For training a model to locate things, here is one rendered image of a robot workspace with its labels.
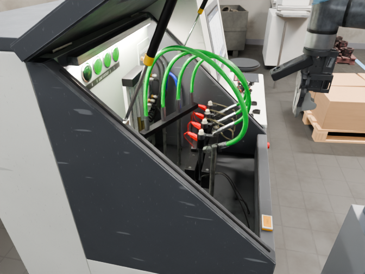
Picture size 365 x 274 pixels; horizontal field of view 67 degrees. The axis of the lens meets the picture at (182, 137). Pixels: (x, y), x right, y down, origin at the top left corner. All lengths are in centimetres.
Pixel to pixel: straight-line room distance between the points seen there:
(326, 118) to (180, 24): 223
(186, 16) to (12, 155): 81
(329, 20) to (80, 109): 63
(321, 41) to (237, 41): 500
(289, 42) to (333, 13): 431
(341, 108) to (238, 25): 314
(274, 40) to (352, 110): 229
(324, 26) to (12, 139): 83
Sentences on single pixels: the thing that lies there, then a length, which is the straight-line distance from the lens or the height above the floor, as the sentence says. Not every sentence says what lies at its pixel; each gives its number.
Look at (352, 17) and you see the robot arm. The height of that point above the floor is 151.
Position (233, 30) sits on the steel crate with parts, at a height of 52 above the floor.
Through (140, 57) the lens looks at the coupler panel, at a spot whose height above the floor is 131.
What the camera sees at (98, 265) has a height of 77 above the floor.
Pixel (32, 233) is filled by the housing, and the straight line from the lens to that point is 108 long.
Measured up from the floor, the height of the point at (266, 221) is 96.
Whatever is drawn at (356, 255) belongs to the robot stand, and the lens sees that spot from 130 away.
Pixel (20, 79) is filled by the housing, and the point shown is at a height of 141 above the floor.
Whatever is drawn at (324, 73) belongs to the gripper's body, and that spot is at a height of 136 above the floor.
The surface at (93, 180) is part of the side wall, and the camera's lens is 76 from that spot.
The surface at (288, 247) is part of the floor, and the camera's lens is 213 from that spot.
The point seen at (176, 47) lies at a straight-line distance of 81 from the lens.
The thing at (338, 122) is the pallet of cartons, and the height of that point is 24.
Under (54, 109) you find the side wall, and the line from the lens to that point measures 68.
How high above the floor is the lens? 162
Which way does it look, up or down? 32 degrees down
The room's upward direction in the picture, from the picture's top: straight up
